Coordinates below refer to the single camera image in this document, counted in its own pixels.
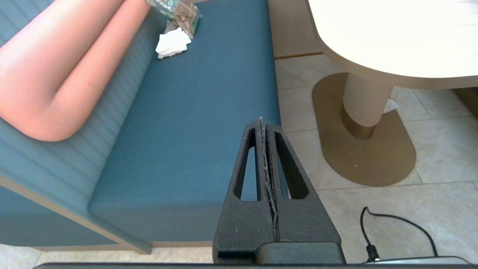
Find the pink bolster beside snack bag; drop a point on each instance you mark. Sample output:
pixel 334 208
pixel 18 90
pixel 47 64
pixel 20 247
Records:
pixel 56 67

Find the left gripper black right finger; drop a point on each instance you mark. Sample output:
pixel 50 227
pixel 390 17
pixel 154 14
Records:
pixel 302 220

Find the table pedestal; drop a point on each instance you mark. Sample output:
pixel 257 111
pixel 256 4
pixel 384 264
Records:
pixel 366 108

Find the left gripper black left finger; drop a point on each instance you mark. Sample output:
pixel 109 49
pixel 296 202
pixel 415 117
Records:
pixel 242 224

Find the clear plastic snack bag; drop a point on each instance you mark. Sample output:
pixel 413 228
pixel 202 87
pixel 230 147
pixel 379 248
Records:
pixel 179 13

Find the white paper napkins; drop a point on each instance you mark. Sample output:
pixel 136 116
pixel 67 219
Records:
pixel 172 42

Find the blue bench with snack bag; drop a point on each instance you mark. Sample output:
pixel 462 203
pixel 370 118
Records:
pixel 186 112

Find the white paper scrap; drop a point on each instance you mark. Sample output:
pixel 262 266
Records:
pixel 390 106

